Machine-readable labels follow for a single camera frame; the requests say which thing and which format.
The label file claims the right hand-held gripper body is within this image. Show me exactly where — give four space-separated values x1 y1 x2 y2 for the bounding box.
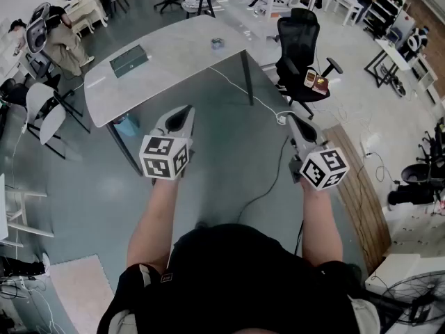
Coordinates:
288 141 350 192

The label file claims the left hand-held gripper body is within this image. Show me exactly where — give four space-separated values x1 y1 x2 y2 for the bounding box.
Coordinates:
138 127 195 181

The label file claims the person's left forearm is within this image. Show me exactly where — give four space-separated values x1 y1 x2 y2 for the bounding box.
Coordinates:
126 177 180 275

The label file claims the person's right forearm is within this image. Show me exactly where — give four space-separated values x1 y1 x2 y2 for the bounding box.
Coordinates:
298 179 344 268

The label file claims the blue bag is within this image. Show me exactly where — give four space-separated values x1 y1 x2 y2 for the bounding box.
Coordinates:
113 113 141 138

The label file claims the black table leg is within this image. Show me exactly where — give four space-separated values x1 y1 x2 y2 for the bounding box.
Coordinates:
105 121 145 177
239 49 256 106

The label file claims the dark red book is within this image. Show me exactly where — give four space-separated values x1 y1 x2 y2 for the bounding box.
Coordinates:
311 76 330 96

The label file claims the wooden board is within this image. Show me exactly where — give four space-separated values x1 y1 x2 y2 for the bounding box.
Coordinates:
321 125 394 275

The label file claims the dark green box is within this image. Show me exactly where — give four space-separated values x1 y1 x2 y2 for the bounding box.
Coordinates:
109 45 151 79

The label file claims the black mesh office chair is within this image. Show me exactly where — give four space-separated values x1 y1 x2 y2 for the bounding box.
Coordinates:
274 7 344 120

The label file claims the white chair with black legs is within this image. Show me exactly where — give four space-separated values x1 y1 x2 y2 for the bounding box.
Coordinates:
25 81 92 160

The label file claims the white dresser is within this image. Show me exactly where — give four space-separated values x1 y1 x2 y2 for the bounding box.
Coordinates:
64 0 110 38

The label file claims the white side table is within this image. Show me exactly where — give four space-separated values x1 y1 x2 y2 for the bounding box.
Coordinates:
324 0 366 26

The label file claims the person's black shirt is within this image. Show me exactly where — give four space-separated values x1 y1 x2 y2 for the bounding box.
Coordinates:
98 223 364 334

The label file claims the white shelf unit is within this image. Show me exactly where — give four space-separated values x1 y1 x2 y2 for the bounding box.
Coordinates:
361 0 408 35

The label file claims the pink mat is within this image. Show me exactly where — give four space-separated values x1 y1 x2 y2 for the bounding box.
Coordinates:
48 254 116 334

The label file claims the white step stool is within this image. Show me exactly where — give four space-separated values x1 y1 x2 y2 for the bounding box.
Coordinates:
0 172 56 249

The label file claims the black fan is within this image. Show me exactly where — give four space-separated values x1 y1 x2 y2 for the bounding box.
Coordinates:
373 269 445 334

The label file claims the white cable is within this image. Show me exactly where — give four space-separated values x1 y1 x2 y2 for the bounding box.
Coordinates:
207 65 289 120

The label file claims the black cable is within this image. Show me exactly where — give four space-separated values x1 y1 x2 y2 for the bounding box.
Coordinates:
235 136 291 230

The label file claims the white table with black frame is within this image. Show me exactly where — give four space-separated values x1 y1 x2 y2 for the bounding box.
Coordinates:
364 38 414 90

